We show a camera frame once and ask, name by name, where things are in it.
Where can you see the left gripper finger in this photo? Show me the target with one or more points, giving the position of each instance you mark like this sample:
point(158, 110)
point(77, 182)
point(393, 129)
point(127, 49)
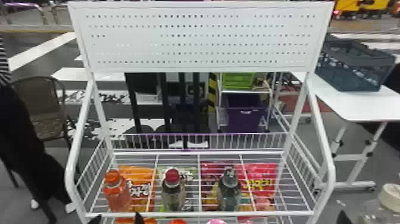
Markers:
point(139, 219)
point(95, 220)

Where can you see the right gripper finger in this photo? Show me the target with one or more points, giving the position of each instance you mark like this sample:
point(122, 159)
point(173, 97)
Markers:
point(343, 219)

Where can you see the orange bottle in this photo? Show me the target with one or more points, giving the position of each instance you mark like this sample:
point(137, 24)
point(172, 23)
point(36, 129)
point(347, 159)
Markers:
point(117, 190)

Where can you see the orange snack packet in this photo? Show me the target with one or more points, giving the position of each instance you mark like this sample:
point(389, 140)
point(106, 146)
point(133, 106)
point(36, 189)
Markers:
point(140, 175)

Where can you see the clear bottle with red cap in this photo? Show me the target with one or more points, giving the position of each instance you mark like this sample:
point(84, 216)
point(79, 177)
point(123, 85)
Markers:
point(172, 187)

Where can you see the bottle with pink cap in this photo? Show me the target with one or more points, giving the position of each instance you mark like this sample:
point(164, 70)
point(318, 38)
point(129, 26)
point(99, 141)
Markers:
point(216, 221)

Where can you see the red snack packet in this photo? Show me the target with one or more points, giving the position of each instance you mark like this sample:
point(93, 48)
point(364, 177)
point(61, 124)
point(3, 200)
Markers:
point(262, 175)

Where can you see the grey bottle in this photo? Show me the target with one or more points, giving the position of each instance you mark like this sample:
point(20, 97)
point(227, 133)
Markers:
point(229, 190)

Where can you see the person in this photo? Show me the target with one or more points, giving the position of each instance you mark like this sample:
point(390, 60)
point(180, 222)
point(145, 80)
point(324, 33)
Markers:
point(18, 140)

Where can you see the white side table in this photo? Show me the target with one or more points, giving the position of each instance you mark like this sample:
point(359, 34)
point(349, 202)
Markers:
point(356, 103)

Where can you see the brown mesh chair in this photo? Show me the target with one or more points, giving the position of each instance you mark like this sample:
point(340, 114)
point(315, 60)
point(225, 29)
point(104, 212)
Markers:
point(42, 106)

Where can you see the white shelf trolley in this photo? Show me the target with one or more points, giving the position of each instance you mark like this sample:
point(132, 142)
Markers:
point(218, 106)

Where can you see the purple crate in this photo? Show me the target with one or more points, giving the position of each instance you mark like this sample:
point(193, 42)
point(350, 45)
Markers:
point(245, 112)

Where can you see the blue basket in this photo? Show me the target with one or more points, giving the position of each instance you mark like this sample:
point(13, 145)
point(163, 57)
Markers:
point(353, 68)

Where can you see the green basket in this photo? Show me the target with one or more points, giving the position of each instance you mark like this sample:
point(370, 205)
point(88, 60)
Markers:
point(238, 81)

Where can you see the striped post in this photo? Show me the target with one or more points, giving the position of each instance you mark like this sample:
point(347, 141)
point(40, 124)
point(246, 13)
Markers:
point(212, 90)

